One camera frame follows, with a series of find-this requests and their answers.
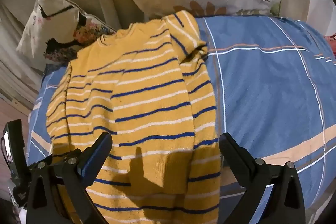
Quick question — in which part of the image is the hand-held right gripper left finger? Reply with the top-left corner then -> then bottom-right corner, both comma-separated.
26,132 -> 113,224

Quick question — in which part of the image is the yellow striped sweater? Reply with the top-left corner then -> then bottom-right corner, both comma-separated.
46,11 -> 222,224

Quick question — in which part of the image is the blue plaid bedsheet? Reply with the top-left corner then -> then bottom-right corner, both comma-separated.
26,15 -> 336,214

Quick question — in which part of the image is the red cloth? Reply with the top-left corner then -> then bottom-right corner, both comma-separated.
324,34 -> 336,56

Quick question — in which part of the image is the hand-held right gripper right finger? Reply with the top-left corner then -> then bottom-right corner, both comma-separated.
219,132 -> 307,224

